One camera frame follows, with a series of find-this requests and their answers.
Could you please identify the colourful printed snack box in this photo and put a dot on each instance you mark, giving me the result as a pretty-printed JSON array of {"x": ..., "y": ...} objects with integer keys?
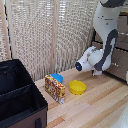
[{"x": 55, "y": 89}]

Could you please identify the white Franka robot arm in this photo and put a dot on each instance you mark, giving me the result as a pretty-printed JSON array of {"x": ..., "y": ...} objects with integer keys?
[{"x": 105, "y": 36}]

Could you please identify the blue plastic bowl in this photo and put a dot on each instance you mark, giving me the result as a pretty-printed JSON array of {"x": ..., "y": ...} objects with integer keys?
[{"x": 57, "y": 77}]

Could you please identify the yellow plastic bowl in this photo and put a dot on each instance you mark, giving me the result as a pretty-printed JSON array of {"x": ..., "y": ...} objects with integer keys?
[{"x": 77, "y": 87}]

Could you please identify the black fabric storage box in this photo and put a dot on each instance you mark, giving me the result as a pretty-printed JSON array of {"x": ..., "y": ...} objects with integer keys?
[{"x": 20, "y": 100}]

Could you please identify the beige bamboo screen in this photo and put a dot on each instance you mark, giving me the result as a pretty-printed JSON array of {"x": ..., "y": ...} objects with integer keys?
[{"x": 40, "y": 33}]

